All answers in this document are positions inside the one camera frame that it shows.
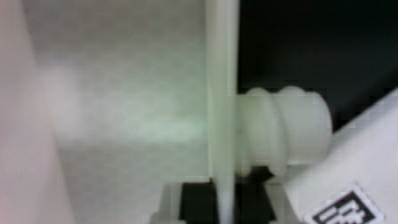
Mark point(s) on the gripper right finger with black tip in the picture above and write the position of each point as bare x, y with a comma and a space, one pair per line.
252, 206

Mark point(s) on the gripper left finger with black tip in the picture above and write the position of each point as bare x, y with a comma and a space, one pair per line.
187, 204

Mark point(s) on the white cabinet door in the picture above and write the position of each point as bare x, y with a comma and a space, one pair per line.
343, 191

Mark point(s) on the white cabinet body box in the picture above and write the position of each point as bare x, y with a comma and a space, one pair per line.
126, 114

